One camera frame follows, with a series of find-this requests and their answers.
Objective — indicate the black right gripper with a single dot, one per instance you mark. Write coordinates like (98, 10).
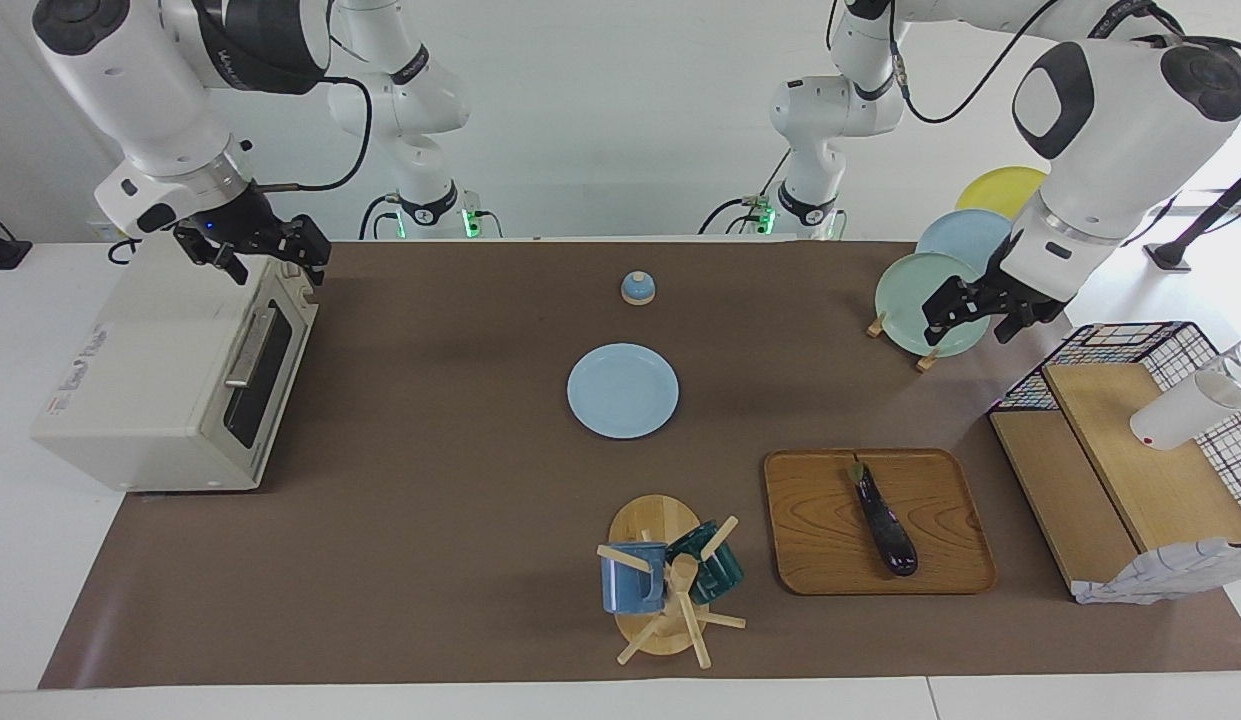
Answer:
(240, 225)

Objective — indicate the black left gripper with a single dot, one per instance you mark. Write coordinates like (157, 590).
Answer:
(1000, 285)

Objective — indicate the beige toaster oven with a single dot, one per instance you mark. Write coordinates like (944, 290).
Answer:
(150, 380)

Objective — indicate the purple eggplant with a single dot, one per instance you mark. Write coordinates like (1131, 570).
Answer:
(885, 525)

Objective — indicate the light blue serving plate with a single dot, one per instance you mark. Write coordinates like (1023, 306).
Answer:
(622, 392)

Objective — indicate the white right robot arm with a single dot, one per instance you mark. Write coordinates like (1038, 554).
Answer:
(130, 80)

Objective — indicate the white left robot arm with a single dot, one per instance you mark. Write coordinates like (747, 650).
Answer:
(1120, 110)

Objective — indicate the wooden plate rack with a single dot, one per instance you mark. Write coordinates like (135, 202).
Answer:
(927, 360)

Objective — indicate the pale green plate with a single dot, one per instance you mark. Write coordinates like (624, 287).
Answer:
(910, 300)

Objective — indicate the light blue racked plate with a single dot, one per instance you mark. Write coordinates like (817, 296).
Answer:
(965, 238)

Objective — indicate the yellow plate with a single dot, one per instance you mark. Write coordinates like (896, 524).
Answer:
(1000, 190)

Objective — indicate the white cup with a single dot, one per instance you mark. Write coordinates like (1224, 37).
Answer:
(1180, 415)

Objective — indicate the black tripod stand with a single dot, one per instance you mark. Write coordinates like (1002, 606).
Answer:
(1195, 235)

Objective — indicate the black stand base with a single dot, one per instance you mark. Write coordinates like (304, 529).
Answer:
(0, 245)

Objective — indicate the wooden serving tray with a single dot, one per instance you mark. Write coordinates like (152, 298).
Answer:
(830, 540)

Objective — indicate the brown table mat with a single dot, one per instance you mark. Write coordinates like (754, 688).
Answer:
(430, 550)

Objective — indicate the dark green mug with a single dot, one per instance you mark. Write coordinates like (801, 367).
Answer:
(720, 575)

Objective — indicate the wooden mug tree stand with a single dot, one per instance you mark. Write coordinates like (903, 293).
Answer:
(652, 520)

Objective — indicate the blue mug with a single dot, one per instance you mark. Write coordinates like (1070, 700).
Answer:
(630, 585)

